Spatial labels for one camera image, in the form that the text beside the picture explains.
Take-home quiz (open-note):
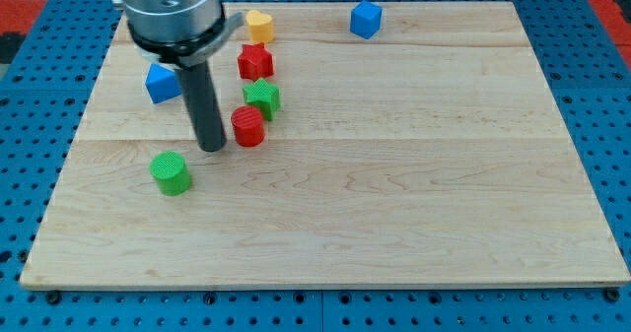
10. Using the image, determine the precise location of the wooden board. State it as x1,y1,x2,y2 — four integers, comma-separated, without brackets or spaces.
21,2,630,291

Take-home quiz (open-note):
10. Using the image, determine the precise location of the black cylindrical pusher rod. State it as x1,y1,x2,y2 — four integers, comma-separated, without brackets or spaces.
175,61,227,152

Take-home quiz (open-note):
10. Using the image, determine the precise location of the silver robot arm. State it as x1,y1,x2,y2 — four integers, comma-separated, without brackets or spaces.
111,0,245,152

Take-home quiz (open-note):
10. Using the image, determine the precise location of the red star block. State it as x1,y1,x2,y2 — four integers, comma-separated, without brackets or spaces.
238,43,274,81

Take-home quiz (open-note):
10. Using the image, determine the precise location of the red cylinder block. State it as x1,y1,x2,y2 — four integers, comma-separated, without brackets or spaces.
231,105,265,147

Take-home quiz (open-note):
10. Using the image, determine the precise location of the green star block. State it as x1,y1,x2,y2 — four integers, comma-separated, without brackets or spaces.
243,78,281,121

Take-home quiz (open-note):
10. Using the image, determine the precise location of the yellow heart block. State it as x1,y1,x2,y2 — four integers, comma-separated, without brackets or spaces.
245,10,275,43

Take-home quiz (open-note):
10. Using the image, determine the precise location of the green cylinder block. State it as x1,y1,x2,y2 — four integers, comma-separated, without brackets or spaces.
149,152,192,196

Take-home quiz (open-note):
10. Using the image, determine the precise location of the blue cube block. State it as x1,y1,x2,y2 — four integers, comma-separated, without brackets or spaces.
349,1,383,39

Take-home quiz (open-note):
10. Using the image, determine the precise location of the blue triangular block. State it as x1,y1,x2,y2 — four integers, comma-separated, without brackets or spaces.
145,64,181,104

